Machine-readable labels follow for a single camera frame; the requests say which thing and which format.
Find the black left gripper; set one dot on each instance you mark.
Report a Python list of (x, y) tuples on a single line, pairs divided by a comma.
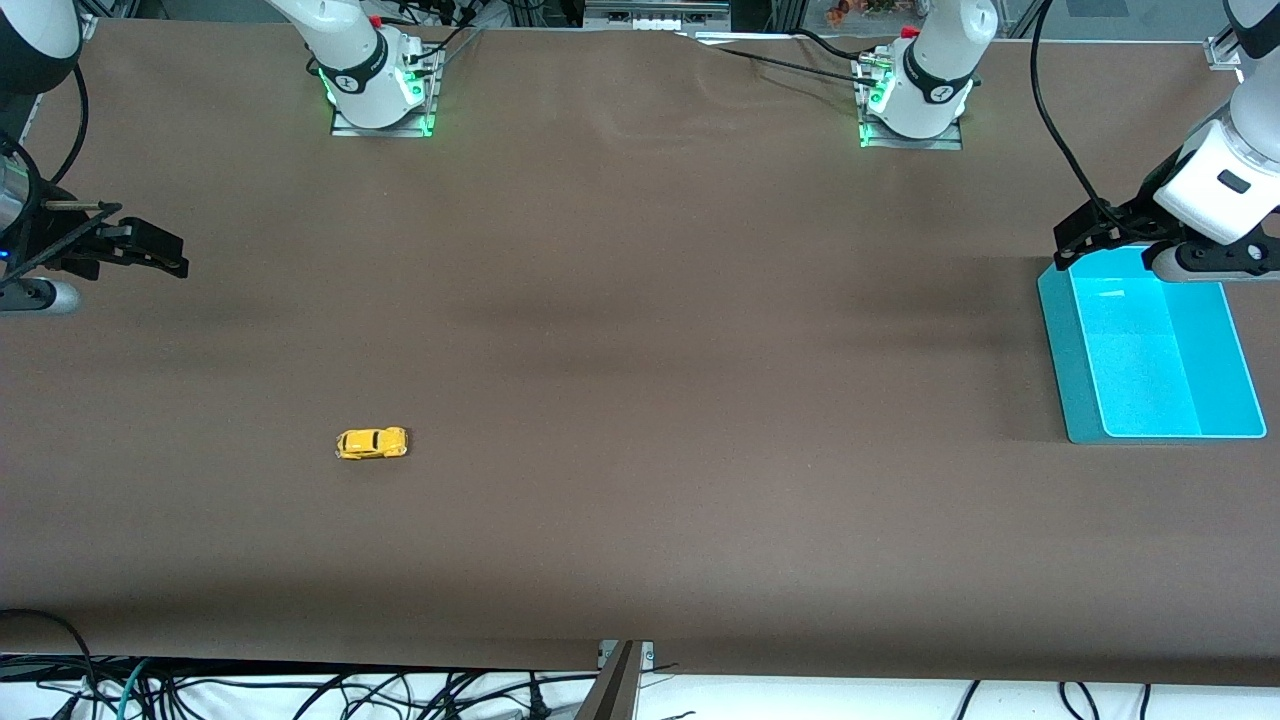
[(1134, 216)]

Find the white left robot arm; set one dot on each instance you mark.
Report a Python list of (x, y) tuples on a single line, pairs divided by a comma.
[(935, 80)]

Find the brown table cover sheet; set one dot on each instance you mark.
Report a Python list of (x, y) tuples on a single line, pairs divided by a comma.
[(640, 350)]

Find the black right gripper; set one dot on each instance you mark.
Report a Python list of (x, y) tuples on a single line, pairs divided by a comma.
[(62, 245)]

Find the silver table edge bracket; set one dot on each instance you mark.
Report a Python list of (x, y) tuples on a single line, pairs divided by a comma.
[(648, 655)]

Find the cyan plastic bin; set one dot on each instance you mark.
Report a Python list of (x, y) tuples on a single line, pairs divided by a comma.
[(1150, 380)]

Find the yellow beetle toy car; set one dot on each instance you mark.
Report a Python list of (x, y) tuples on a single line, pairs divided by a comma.
[(371, 443)]

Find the white power strip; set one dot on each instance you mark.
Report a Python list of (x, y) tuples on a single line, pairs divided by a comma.
[(655, 20)]

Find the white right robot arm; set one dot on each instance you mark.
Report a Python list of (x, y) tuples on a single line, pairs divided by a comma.
[(360, 70)]

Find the silver corner bracket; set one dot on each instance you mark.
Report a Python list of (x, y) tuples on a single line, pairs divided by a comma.
[(1222, 52)]

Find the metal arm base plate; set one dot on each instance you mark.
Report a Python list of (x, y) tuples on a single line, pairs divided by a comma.
[(345, 127), (950, 143)]

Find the grey metal strut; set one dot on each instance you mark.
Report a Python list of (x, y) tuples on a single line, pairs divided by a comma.
[(612, 695)]

